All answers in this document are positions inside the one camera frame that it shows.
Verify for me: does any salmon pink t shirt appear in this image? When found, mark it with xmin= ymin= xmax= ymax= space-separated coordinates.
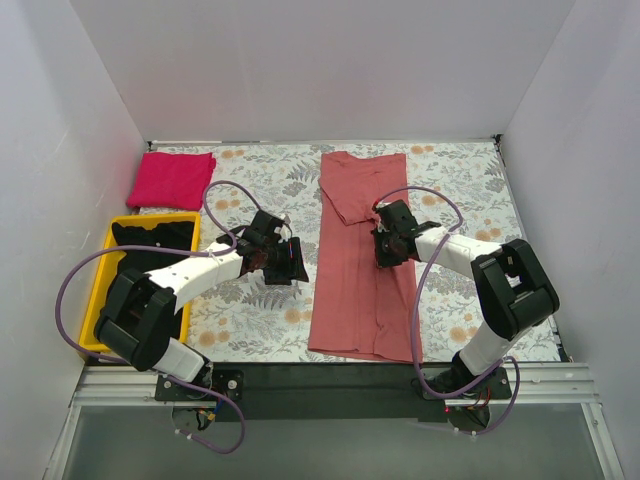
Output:
xmin=308 ymin=151 xmax=416 ymax=363

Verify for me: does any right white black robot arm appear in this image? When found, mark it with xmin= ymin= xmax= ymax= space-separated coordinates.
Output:
xmin=372 ymin=200 xmax=560 ymax=399

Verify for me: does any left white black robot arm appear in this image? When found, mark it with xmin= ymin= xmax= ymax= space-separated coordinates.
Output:
xmin=94 ymin=210 xmax=309 ymax=400

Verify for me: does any floral patterned table mat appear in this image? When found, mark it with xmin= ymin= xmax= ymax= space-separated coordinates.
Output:
xmin=135 ymin=141 xmax=565 ymax=365

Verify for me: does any black t shirt in bin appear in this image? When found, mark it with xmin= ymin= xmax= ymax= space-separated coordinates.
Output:
xmin=98 ymin=219 xmax=195 ymax=308

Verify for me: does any folded magenta t shirt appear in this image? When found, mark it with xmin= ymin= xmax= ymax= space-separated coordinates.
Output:
xmin=126 ymin=152 xmax=217 ymax=211

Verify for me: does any yellow plastic bin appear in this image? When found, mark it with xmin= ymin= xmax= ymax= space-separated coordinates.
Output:
xmin=78 ymin=212 xmax=201 ymax=354

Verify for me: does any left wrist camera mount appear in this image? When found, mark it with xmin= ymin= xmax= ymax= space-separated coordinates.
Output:
xmin=276 ymin=214 xmax=293 ymax=241

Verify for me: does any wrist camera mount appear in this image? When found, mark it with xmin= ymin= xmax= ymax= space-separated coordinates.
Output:
xmin=372 ymin=199 xmax=388 ymax=232
xmin=276 ymin=214 xmax=293 ymax=241

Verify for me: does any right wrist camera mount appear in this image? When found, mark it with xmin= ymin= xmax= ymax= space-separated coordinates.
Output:
xmin=372 ymin=199 xmax=388 ymax=232

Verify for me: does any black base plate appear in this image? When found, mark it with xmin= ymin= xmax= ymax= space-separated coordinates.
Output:
xmin=154 ymin=361 xmax=511 ymax=422

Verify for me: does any aluminium frame rail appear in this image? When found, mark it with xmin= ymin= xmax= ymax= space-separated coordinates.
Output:
xmin=45 ymin=362 xmax=624 ymax=479

